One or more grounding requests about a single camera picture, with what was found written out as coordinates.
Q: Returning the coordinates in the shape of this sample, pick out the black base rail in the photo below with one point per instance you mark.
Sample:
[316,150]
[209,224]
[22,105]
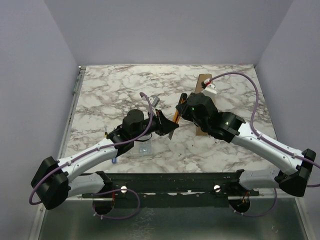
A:
[176,190]

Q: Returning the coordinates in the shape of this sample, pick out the yellow handled screwdriver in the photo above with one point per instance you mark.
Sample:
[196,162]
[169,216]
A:
[105,131]

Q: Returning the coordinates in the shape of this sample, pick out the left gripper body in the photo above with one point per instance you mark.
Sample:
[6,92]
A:
[156,125]

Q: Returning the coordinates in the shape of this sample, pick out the clear plastic screw box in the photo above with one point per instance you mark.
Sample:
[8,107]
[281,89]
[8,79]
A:
[141,148]

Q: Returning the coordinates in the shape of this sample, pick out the orange utility knife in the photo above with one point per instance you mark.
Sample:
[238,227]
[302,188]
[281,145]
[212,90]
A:
[175,119]

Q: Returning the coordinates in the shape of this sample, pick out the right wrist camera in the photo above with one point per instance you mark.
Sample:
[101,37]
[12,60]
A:
[208,88]

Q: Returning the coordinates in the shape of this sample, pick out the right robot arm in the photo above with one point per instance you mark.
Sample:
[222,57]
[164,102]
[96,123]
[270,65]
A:
[292,167]

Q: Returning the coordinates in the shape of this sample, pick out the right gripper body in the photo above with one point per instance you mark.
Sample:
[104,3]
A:
[184,110]

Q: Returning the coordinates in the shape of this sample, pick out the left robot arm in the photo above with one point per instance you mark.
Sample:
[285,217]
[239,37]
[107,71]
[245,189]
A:
[57,180]

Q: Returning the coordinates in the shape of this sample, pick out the aluminium frame rail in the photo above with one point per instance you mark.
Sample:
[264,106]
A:
[265,192]

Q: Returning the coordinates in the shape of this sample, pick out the brown cardboard express box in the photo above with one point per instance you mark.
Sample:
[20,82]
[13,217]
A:
[206,111]

